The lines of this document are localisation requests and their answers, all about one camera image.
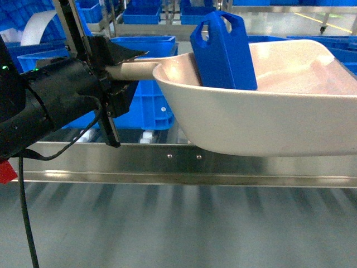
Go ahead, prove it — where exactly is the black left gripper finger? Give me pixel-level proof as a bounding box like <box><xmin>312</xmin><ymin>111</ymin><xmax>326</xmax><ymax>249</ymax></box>
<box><xmin>104</xmin><ymin>80</ymin><xmax>139</xmax><ymax>117</ymax></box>
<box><xmin>86</xmin><ymin>36</ymin><xmax>148</xmax><ymax>67</ymax></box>

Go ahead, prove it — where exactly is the blue storage bin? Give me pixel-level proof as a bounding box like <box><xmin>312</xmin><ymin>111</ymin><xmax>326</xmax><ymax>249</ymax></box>
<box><xmin>123</xmin><ymin>6</ymin><xmax>162</xmax><ymax>25</ymax></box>
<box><xmin>10</xmin><ymin>36</ymin><xmax>179</xmax><ymax>130</ymax></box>
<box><xmin>180</xmin><ymin>6</ymin><xmax>216</xmax><ymax>25</ymax></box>

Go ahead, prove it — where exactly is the beige plastic dustpan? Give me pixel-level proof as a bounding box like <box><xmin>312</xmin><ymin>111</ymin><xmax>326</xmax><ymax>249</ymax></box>
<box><xmin>107</xmin><ymin>40</ymin><xmax>356</xmax><ymax>156</ymax></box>

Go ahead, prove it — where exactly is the blue plastic part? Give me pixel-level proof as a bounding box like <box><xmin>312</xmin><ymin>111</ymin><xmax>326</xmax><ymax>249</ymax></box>
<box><xmin>190</xmin><ymin>11</ymin><xmax>258</xmax><ymax>90</ymax></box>

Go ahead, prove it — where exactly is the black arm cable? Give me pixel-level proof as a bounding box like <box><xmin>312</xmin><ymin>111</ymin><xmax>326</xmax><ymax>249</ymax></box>
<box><xmin>18</xmin><ymin>96</ymin><xmax>104</xmax><ymax>268</ymax></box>

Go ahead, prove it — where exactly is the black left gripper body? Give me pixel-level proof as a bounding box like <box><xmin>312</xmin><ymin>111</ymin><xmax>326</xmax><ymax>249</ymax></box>
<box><xmin>53</xmin><ymin>1</ymin><xmax>120</xmax><ymax>147</ymax></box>

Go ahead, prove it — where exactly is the steel shelf rack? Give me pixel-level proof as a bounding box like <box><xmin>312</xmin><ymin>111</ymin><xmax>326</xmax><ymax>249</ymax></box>
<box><xmin>0</xmin><ymin>0</ymin><xmax>357</xmax><ymax>268</ymax></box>

